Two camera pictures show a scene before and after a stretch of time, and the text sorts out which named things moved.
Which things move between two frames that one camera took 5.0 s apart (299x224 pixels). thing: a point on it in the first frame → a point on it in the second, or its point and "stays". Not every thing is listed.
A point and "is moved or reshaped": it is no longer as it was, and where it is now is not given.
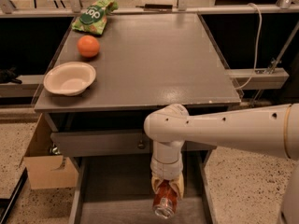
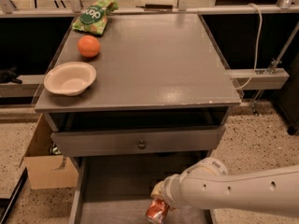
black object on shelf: (8, 77) stays
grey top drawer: (113, 143) stays
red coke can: (164, 201) is moved or reshaped
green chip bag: (93, 19) stays
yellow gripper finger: (156, 183) → (158, 190)
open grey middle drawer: (118, 189) stays
